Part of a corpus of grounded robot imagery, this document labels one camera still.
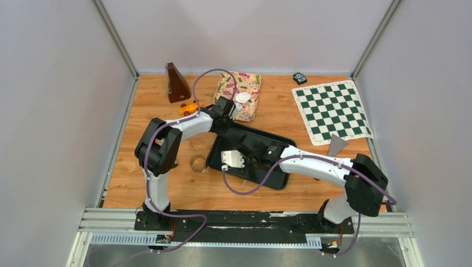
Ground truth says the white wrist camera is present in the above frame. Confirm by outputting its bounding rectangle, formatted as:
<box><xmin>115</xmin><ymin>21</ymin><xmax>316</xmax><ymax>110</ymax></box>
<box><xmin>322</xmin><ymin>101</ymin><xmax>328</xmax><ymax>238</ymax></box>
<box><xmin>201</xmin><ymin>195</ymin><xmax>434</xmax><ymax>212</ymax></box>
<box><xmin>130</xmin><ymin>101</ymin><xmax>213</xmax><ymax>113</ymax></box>
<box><xmin>221</xmin><ymin>150</ymin><xmax>245</xmax><ymax>171</ymax></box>
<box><xmin>230</xmin><ymin>101</ymin><xmax>243</xmax><ymax>120</ymax></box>

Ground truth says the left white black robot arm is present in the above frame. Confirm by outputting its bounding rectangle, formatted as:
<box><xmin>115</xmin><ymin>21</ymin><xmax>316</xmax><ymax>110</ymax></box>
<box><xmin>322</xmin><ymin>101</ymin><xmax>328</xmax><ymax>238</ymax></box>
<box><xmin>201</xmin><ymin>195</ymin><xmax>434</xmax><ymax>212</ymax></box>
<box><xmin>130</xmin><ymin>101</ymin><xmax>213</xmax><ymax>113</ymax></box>
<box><xmin>134</xmin><ymin>97</ymin><xmax>243</xmax><ymax>230</ymax></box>

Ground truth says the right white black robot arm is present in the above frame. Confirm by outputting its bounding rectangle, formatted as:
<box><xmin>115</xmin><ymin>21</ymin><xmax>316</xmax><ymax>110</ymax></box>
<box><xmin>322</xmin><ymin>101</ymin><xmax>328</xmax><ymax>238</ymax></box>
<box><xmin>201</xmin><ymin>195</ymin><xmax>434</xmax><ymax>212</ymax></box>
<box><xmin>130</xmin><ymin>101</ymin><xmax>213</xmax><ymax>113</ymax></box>
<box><xmin>235</xmin><ymin>135</ymin><xmax>388</xmax><ymax>233</ymax></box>

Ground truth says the small blue black toy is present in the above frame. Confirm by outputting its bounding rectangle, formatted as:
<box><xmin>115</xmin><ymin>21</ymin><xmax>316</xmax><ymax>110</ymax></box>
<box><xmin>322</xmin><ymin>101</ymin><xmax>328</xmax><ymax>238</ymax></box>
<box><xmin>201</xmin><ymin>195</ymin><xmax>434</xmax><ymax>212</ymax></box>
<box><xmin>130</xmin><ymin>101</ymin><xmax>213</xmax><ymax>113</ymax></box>
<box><xmin>292</xmin><ymin>72</ymin><xmax>307</xmax><ymax>85</ymax></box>

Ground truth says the green white chess mat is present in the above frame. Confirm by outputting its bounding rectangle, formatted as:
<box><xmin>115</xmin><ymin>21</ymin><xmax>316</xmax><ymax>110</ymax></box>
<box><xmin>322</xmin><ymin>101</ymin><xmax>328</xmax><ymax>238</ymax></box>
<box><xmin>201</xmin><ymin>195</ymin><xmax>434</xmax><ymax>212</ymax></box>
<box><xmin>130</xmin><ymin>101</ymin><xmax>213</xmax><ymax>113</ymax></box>
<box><xmin>292</xmin><ymin>80</ymin><xmax>373</xmax><ymax>146</ymax></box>

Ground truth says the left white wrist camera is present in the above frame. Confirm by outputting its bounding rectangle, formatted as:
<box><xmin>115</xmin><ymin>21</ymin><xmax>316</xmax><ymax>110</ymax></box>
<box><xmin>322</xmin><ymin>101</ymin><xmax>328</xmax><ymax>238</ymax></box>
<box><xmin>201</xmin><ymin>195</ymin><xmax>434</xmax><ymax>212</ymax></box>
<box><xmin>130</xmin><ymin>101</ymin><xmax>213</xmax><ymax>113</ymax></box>
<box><xmin>230</xmin><ymin>101</ymin><xmax>243</xmax><ymax>120</ymax></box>

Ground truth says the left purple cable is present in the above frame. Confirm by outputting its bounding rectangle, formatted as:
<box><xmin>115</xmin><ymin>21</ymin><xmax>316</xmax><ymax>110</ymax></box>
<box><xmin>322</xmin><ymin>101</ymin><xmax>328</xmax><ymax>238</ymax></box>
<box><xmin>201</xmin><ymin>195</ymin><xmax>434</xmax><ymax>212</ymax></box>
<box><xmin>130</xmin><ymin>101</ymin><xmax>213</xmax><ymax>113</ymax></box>
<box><xmin>142</xmin><ymin>68</ymin><xmax>238</xmax><ymax>255</ymax></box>

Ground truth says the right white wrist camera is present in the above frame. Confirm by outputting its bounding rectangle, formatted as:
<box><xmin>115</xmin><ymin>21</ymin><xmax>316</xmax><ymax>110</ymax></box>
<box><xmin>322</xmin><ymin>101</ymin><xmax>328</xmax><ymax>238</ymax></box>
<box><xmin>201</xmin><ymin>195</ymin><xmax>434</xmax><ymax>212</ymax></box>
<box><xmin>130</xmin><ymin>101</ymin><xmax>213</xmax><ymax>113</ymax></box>
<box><xmin>221</xmin><ymin>150</ymin><xmax>245</xmax><ymax>171</ymax></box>

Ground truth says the orange toy car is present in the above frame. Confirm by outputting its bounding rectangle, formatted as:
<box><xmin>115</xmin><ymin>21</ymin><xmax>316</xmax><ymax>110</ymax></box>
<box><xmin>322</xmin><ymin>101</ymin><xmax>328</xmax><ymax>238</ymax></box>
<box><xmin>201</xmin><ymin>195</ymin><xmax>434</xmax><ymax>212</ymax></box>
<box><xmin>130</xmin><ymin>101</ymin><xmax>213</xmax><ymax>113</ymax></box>
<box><xmin>179</xmin><ymin>100</ymin><xmax>204</xmax><ymax>116</ymax></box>

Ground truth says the wooden handled metal scraper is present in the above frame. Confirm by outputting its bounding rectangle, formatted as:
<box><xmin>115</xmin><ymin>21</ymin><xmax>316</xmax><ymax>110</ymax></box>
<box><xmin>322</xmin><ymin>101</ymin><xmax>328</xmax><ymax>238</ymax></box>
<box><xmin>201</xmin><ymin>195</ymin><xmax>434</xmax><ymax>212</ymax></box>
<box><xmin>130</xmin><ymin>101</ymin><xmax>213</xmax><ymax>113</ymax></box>
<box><xmin>314</xmin><ymin>133</ymin><xmax>349</xmax><ymax>181</ymax></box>

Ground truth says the black baking tray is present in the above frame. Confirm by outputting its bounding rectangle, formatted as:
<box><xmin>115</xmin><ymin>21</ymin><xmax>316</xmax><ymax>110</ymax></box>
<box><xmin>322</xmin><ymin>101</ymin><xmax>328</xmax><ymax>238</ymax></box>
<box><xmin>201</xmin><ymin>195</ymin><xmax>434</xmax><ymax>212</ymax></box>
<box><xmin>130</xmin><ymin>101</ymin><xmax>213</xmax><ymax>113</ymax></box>
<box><xmin>205</xmin><ymin>122</ymin><xmax>298</xmax><ymax>191</ymax></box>

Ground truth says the round metal cutter ring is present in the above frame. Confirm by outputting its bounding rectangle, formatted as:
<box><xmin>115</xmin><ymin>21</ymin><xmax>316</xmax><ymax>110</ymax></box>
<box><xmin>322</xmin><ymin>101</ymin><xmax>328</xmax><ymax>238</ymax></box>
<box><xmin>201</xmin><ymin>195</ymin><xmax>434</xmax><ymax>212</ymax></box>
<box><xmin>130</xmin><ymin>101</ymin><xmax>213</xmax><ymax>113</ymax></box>
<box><xmin>189</xmin><ymin>155</ymin><xmax>209</xmax><ymax>174</ymax></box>

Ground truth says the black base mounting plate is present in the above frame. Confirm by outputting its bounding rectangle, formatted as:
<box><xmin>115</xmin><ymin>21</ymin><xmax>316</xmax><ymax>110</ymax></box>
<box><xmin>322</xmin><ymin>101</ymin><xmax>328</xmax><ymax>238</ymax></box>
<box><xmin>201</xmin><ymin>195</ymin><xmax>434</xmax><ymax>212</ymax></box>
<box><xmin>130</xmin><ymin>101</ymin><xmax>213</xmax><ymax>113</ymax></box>
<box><xmin>134</xmin><ymin>210</ymin><xmax>355</xmax><ymax>244</ymax></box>

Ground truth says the purple cable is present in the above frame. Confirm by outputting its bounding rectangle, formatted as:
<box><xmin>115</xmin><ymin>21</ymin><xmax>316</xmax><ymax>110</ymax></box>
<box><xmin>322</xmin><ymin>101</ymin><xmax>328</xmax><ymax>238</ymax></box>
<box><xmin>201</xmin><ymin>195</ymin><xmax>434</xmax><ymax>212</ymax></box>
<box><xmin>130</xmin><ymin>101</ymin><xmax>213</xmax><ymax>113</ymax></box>
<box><xmin>142</xmin><ymin>68</ymin><xmax>238</xmax><ymax>255</ymax></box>
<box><xmin>221</xmin><ymin>154</ymin><xmax>398</xmax><ymax>258</ymax></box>

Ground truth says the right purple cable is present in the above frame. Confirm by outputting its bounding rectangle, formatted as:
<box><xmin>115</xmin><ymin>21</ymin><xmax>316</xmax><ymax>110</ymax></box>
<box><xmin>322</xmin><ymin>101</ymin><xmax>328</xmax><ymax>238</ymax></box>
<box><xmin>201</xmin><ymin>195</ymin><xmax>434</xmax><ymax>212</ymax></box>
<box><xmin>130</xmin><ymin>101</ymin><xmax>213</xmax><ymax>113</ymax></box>
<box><xmin>221</xmin><ymin>154</ymin><xmax>398</xmax><ymax>258</ymax></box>

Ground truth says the brown wooden metronome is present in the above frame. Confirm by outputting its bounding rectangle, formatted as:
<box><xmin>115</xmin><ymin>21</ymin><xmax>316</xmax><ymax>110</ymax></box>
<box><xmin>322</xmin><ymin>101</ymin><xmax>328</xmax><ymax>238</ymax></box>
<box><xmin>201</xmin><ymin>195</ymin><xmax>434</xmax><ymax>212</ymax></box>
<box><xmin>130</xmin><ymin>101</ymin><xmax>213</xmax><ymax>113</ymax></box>
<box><xmin>165</xmin><ymin>62</ymin><xmax>191</xmax><ymax>103</ymax></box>

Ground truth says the floral rectangular tray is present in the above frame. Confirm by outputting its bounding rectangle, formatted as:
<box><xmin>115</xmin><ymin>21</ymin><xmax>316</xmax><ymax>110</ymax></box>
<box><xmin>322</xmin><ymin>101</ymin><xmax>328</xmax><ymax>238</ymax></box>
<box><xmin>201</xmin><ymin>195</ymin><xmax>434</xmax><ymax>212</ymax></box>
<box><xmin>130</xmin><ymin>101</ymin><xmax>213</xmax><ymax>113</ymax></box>
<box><xmin>213</xmin><ymin>71</ymin><xmax>262</xmax><ymax>122</ymax></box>

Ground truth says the aluminium frame rail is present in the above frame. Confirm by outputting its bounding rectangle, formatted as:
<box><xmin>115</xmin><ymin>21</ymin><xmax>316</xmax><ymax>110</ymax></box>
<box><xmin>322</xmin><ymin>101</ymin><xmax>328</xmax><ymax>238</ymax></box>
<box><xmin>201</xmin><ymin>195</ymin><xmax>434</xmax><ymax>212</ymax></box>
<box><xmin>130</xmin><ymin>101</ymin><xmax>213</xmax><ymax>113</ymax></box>
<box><xmin>67</xmin><ymin>208</ymin><xmax>424</xmax><ymax>266</ymax></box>

